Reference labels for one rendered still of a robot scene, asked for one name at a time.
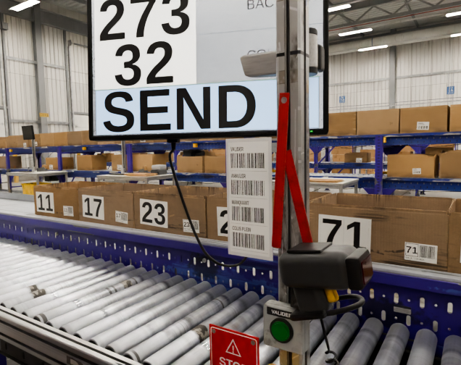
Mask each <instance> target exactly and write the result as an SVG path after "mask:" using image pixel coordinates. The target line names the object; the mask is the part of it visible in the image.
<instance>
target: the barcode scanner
mask: <svg viewBox="0 0 461 365"><path fill-rule="evenodd" d="M278 266H279V271H280V276H281V281H282V283H283V284H284V285H285V286H287V287H290V288H293V290H294V294H295V297H296V301H297V304H298V307H299V309H296V310H295V311H294V312H292V313H291V314H290V319H291V321H294V322H295V321H304V320H313V319H324V318H326V317H327V313H326V311H327V310H332V309H334V304H333V302H337V300H338V299H339V295H338V293H337V291H336V290H347V289H350V290H363V289H364V287H365V286H366V285H367V284H368V283H369V281H370V280H371V279H372V276H373V265H372V260H371V254H370V252H369V250H368V249H367V248H357V249H356V248H355V247H354V246H350V245H332V242H323V243H299V244H298V245H296V246H294V247H293V248H290V249H288V250H287V251H285V252H283V253H282V254H281V255H280V257H279V259H278Z"/></svg>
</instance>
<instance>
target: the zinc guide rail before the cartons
mask: <svg viewBox="0 0 461 365"><path fill-rule="evenodd" d="M0 214H6V215H10V216H16V217H24V218H30V219H39V220H43V221H49V222H58V223H63V224H68V225H77V226H82V227H91V228H96V229H101V230H111V231H115V232H124V233H130V234H134V235H144V236H149V237H154V238H163V239H168V240H177V241H182V242H187V243H196V244H198V242H197V240H196V238H195V237H191V236H186V235H176V234H170V233H165V232H155V231H150V230H140V229H134V228H129V227H119V226H114V225H104V224H98V223H93V222H83V221H78V220H72V219H62V218H56V217H47V216H41V215H36V214H26V213H20V212H15V211H5V210H0ZM199 240H200V242H201V244H202V245H206V246H215V247H221V248H228V241H222V240H213V239H207V238H199ZM273 255H274V256H278V248H273ZM372 265H373V271H378V272H387V273H392V274H401V275H407V276H411V277H420V278H426V279H431V280H440V281H445V282H454V283H459V284H461V274H456V273H451V272H440V271H435V270H429V269H420V268H414V267H404V266H399V265H393V264H384V263H378V262H372Z"/></svg>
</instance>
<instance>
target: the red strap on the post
mask: <svg viewBox="0 0 461 365"><path fill-rule="evenodd" d="M289 99H290V93H280V96H279V111H278V138H277V152H276V166H275V193H274V207H273V235H272V247H276V248H281V241H282V227H283V202H284V189H285V176H286V174H287V178H288V183H289V187H290V191H291V196H292V199H293V203H294V208H295V212H296V218H297V221H298V224H299V230H300V233H301V237H302V242H303V243H313V240H312V235H311V232H310V226H309V222H308V219H307V213H306V210H305V207H304V202H303V198H302V192H301V189H300V186H299V180H298V177H297V173H296V167H295V164H294V159H293V155H292V152H291V149H290V150H287V137H288V112H289Z"/></svg>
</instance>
